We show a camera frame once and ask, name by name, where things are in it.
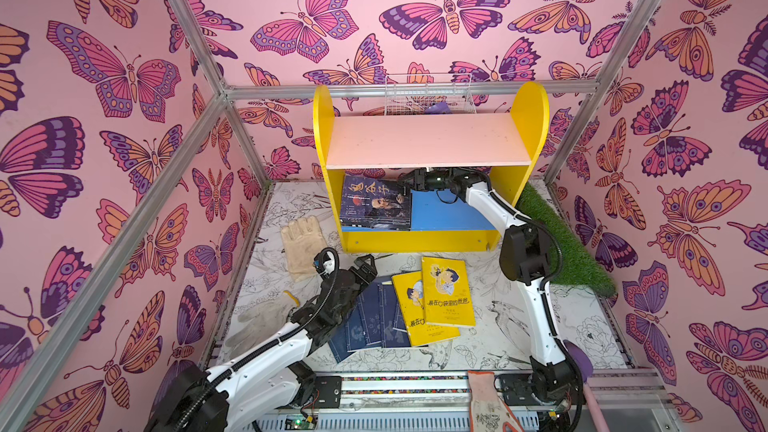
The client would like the purple old man book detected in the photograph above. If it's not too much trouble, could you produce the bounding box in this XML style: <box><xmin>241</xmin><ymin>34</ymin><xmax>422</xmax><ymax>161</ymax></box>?
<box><xmin>341</xmin><ymin>221</ymin><xmax>411</xmax><ymax>231</ymax></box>
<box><xmin>339</xmin><ymin>175</ymin><xmax>412</xmax><ymax>223</ymax></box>

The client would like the yellow cartoon book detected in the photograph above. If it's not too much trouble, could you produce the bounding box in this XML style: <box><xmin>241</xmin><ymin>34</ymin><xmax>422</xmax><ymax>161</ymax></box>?
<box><xmin>392</xmin><ymin>272</ymin><xmax>460</xmax><ymax>347</ymax></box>
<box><xmin>422</xmin><ymin>257</ymin><xmax>476</xmax><ymax>328</ymax></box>

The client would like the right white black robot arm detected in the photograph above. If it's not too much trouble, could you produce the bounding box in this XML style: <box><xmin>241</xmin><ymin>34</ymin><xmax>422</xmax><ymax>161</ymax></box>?
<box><xmin>398</xmin><ymin>167</ymin><xmax>584</xmax><ymax>404</ymax></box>

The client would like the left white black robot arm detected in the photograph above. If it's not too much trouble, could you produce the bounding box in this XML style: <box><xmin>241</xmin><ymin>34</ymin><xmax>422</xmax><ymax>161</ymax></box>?
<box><xmin>145</xmin><ymin>247</ymin><xmax>378</xmax><ymax>431</ymax></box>

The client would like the dark blue thread-bound book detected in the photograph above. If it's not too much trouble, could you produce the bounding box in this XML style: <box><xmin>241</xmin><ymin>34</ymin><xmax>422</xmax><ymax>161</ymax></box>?
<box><xmin>328</xmin><ymin>326</ymin><xmax>351</xmax><ymax>364</ymax></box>

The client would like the yellow pink blue bookshelf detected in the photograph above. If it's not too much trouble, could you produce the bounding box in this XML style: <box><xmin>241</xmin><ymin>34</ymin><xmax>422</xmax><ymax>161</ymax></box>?
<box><xmin>313</xmin><ymin>82</ymin><xmax>550</xmax><ymax>254</ymax></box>

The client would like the beige work glove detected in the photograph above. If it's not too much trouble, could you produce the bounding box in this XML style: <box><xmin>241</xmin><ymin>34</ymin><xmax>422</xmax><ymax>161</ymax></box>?
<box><xmin>280</xmin><ymin>215</ymin><xmax>327</xmax><ymax>282</ymax></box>

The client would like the grey knitted glove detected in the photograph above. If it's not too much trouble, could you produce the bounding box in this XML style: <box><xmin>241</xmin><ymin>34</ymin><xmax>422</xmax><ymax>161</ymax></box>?
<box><xmin>225</xmin><ymin>291</ymin><xmax>301</xmax><ymax>359</ymax></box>

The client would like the green circuit board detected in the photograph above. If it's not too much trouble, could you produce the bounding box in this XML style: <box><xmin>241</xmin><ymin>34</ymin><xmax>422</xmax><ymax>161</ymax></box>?
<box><xmin>284</xmin><ymin>414</ymin><xmax>318</xmax><ymax>431</ymax></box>

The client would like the green artificial grass mat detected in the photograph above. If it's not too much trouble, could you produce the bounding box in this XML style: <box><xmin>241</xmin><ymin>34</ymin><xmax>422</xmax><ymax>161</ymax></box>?
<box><xmin>517</xmin><ymin>184</ymin><xmax>617</xmax><ymax>297</ymax></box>

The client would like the patterned red white glove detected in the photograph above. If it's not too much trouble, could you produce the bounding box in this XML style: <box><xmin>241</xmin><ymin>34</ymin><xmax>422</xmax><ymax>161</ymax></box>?
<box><xmin>467</xmin><ymin>371</ymin><xmax>524</xmax><ymax>432</ymax></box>

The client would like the white wire basket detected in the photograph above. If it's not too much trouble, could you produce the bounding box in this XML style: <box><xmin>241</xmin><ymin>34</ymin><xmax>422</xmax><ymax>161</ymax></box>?
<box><xmin>382</xmin><ymin>72</ymin><xmax>477</xmax><ymax>115</ymax></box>

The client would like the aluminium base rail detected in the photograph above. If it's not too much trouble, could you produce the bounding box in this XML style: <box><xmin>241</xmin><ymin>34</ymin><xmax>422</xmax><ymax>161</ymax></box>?
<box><xmin>173</xmin><ymin>368</ymin><xmax>685</xmax><ymax>432</ymax></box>

